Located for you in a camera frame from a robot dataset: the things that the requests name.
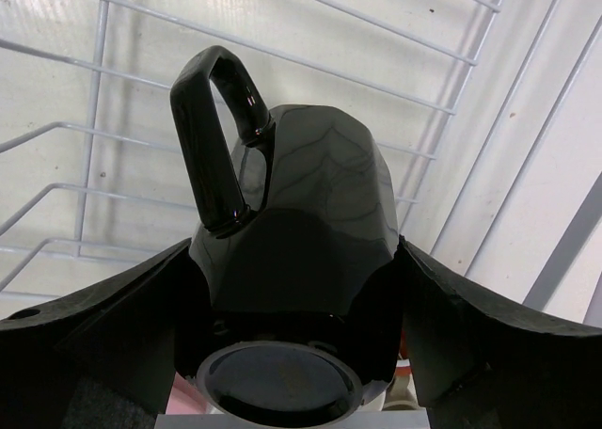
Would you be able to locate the pink plate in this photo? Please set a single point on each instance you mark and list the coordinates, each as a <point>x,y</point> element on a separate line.
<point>185,399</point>

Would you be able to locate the white bowl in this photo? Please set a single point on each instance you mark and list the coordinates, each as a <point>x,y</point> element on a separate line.
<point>400,395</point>

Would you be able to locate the white wire dish rack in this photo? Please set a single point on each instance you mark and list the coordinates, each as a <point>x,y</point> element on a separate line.
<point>488,113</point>

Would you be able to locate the black mug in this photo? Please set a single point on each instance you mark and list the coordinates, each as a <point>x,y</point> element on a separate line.
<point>295,242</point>

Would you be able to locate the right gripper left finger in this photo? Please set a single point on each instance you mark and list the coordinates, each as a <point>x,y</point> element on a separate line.
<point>102,357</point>

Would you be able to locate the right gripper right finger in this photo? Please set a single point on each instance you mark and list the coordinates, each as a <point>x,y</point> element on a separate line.
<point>481,360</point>

